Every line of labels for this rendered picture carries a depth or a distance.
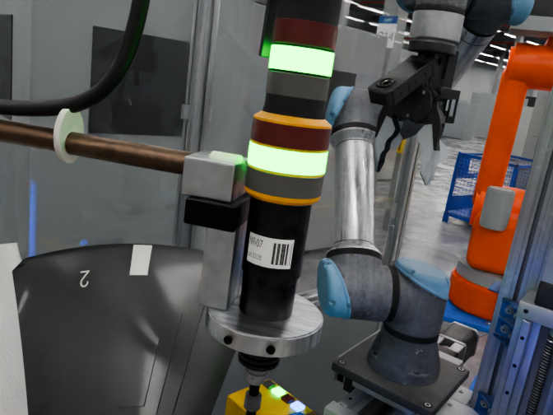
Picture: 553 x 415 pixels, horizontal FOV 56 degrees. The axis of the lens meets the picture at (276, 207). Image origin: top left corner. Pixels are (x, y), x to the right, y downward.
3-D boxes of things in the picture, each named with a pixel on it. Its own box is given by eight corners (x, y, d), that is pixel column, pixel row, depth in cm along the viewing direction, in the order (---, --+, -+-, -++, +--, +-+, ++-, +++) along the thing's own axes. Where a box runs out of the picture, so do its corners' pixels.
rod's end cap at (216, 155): (204, 151, 29) (239, 158, 28) (216, 148, 31) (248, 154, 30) (200, 187, 29) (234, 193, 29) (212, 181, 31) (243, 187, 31)
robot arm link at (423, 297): (450, 341, 104) (465, 278, 101) (385, 335, 103) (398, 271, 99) (429, 314, 115) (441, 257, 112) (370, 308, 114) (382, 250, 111)
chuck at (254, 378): (242, 384, 32) (246, 349, 31) (248, 372, 33) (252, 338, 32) (263, 389, 31) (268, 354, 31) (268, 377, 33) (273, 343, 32)
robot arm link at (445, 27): (448, 9, 73) (400, 9, 78) (442, 44, 74) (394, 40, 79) (474, 19, 78) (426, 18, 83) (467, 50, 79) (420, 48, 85)
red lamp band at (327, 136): (240, 141, 27) (243, 117, 27) (261, 134, 31) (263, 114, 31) (322, 155, 26) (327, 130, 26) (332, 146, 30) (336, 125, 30)
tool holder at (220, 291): (153, 333, 29) (168, 160, 27) (197, 287, 36) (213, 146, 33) (310, 370, 27) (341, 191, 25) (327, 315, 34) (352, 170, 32)
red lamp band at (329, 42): (265, 40, 26) (268, 15, 26) (279, 46, 29) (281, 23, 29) (331, 48, 25) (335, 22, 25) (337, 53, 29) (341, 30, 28)
